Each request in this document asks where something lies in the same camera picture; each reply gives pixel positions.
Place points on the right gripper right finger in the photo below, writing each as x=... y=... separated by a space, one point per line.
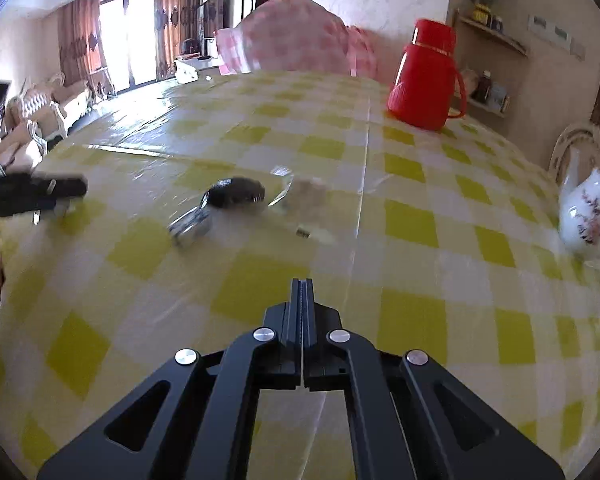
x=409 y=417

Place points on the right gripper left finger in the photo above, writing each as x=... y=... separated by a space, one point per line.
x=193 y=418

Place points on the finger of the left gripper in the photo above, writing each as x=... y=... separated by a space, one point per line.
x=22 y=192

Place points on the black white small packet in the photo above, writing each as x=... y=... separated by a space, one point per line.
x=226 y=194

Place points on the yellow checkered tablecloth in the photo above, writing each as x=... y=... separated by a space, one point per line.
x=446 y=241

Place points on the white tv cabinet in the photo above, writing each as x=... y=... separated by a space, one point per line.
x=191 y=68

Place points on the white floral teapot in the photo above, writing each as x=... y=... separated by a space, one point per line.
x=579 y=213

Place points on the red thermos jug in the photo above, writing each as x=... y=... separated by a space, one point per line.
x=428 y=89

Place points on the white ornate chair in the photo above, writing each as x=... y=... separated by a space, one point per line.
x=582 y=137

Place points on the pink checkered covered chair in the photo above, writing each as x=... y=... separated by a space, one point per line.
x=295 y=36

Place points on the wooden corner shelf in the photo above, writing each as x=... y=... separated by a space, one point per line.
x=491 y=64

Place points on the wall mounted television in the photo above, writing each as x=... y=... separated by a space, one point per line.
x=212 y=17

